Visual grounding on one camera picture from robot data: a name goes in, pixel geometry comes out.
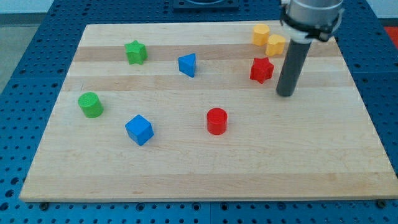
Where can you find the yellow hexagon block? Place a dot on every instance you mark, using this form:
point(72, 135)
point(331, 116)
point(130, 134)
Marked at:
point(260, 34)

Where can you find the red cylinder block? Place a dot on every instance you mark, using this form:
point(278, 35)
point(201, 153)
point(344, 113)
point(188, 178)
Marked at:
point(216, 121)

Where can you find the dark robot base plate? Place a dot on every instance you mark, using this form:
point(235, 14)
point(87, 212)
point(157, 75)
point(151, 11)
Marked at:
point(184, 5)

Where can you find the blue triangle block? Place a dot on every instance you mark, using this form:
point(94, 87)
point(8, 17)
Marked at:
point(187, 64)

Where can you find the wooden board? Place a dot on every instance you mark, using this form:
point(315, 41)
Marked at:
point(318, 144)

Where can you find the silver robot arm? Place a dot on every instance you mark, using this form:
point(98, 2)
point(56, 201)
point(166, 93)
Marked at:
point(305, 21)

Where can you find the green cylinder block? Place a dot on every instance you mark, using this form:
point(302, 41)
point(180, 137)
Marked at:
point(90, 105)

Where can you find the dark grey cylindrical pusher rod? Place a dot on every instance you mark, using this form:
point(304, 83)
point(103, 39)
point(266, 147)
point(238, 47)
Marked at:
point(292, 67)

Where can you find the green star block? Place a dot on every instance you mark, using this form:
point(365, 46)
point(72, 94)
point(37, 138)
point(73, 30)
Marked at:
point(136, 52)

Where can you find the blue cube block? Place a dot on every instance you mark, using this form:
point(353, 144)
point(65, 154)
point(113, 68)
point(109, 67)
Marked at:
point(139, 130)

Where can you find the yellow heart block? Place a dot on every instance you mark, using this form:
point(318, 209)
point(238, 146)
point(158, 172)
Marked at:
point(275, 45)

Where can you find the red star block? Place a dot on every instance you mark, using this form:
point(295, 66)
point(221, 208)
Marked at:
point(262, 69)

